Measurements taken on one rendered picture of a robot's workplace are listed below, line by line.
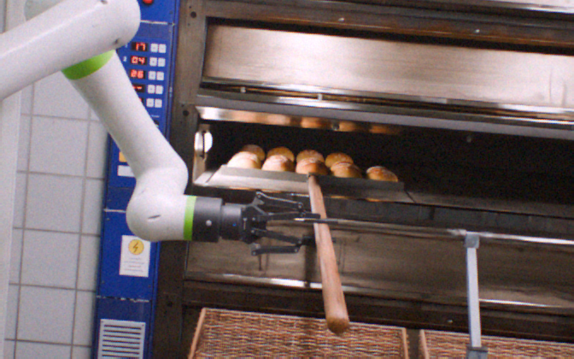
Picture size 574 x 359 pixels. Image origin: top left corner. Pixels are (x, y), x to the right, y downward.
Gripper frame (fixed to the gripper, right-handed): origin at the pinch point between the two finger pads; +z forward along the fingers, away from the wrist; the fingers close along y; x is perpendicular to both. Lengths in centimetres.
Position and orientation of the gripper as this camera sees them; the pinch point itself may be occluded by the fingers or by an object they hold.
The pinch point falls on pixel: (320, 229)
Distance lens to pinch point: 221.9
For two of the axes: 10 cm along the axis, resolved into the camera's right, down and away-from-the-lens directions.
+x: -0.1, 0.9, -10.0
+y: -0.9, 9.9, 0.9
